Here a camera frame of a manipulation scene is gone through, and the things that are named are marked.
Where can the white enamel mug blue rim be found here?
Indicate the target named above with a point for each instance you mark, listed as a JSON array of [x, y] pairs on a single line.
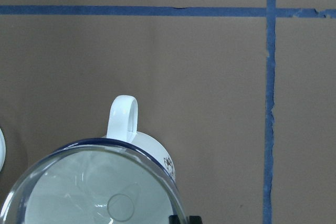
[[122, 129]]

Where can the clear glass funnel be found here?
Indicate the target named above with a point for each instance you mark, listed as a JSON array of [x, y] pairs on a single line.
[[93, 184]]

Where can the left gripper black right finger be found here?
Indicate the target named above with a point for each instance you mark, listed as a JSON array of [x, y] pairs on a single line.
[[195, 220]]

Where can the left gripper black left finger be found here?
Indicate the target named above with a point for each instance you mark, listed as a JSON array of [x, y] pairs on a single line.
[[174, 219]]

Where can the white round mug lid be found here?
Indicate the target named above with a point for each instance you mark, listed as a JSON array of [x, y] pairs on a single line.
[[2, 150]]

